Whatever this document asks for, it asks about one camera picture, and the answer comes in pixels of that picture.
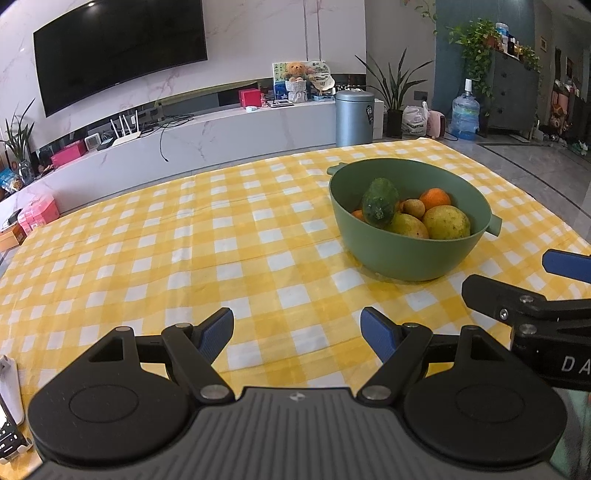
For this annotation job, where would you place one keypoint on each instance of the pink storage box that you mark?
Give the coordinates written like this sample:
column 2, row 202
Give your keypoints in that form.
column 39, row 213

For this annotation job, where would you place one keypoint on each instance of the yellow checked tablecloth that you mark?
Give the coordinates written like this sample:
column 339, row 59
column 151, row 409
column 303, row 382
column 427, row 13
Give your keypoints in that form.
column 184, row 254

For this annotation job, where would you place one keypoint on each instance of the black wall television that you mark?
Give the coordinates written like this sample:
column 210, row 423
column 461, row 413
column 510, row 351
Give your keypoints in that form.
column 115, row 50

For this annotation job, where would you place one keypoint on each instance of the dark grey cabinet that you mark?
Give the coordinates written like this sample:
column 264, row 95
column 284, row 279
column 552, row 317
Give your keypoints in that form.
column 512, row 97

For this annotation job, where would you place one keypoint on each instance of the magenta flat box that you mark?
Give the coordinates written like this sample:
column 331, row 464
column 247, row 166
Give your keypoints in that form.
column 68, row 154

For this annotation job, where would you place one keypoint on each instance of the white router with antennas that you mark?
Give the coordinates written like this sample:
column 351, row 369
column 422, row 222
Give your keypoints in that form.
column 124, row 138

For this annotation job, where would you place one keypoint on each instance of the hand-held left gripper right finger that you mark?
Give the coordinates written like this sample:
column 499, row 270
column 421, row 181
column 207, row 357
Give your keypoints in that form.
column 378, row 334

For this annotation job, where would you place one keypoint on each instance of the orange cardboard box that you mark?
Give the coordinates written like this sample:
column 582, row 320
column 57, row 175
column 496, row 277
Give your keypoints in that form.
column 11, row 237

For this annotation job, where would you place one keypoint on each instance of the small pink heater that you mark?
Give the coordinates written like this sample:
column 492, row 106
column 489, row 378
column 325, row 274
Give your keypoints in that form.
column 437, row 124

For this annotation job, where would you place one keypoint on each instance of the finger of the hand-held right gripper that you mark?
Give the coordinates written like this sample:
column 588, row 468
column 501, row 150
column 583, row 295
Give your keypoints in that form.
column 568, row 263
column 485, row 295

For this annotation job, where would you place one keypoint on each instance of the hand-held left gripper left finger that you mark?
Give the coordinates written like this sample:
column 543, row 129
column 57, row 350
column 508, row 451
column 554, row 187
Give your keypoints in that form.
column 216, row 334

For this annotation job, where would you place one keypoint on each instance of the blue snack bag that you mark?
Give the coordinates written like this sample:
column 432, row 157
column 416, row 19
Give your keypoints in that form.
column 9, row 183

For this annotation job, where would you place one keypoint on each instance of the white decorative fan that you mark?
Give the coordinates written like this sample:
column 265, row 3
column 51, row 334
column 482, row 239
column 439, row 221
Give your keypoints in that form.
column 322, row 81

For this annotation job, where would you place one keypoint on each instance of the white marble tv console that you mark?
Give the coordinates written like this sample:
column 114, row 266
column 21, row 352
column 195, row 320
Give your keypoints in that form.
column 231, row 138

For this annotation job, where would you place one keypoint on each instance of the green colander bowl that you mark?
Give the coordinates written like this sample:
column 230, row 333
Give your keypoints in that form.
column 397, row 258

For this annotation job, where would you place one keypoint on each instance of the tall plant in black pot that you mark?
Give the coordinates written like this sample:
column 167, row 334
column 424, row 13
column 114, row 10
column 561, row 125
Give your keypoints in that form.
column 395, row 122

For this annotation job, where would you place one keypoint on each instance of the colourful picture board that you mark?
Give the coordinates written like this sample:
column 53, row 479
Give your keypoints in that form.
column 278, row 81

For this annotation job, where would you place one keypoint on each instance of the small brown longan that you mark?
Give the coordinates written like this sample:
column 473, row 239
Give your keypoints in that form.
column 402, row 205
column 415, row 208

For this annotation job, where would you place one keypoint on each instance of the reddish yellow pear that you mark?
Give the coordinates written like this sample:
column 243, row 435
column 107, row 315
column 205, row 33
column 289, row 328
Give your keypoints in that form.
column 408, row 228

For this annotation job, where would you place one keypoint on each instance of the blue water jug with pump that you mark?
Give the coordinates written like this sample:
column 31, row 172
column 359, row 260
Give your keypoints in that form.
column 464, row 120

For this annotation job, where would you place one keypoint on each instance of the green leafy plant in vase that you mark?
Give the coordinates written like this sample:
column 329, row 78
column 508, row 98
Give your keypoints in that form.
column 18, row 143

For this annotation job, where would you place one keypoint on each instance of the teal cloth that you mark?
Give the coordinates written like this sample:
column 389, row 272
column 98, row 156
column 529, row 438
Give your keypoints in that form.
column 575, row 434

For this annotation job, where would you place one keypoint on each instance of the red box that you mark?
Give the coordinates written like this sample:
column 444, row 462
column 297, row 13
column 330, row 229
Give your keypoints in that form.
column 250, row 98

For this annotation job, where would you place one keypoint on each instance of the white phone stand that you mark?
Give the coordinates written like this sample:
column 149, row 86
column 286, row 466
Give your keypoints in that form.
column 11, row 401

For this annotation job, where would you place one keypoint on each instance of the grey blue trash can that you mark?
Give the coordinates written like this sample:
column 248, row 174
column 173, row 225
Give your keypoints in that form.
column 354, row 120

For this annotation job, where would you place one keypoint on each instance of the small white desk clock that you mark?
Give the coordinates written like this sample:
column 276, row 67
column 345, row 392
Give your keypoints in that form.
column 92, row 143

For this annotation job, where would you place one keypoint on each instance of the hanging vine plant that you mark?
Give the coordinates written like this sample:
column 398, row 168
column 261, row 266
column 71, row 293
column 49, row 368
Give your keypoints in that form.
column 427, row 11

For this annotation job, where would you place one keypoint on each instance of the teddy bear in white basket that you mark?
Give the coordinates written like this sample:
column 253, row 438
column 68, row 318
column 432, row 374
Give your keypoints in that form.
column 296, row 83

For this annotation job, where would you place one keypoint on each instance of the wall socket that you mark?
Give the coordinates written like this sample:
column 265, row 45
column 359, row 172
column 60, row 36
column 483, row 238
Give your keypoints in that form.
column 420, row 95

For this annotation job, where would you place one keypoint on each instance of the yellow green pear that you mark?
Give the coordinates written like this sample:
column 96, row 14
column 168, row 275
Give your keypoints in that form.
column 447, row 224

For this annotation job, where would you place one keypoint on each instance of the short green cucumber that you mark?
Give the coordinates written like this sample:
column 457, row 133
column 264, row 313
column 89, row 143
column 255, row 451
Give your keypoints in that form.
column 379, row 203

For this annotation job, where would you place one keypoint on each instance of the white plastic bag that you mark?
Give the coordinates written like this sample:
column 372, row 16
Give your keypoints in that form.
column 414, row 121

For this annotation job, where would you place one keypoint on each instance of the trailing pothos plant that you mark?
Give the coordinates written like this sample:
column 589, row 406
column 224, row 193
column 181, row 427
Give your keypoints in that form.
column 475, row 46

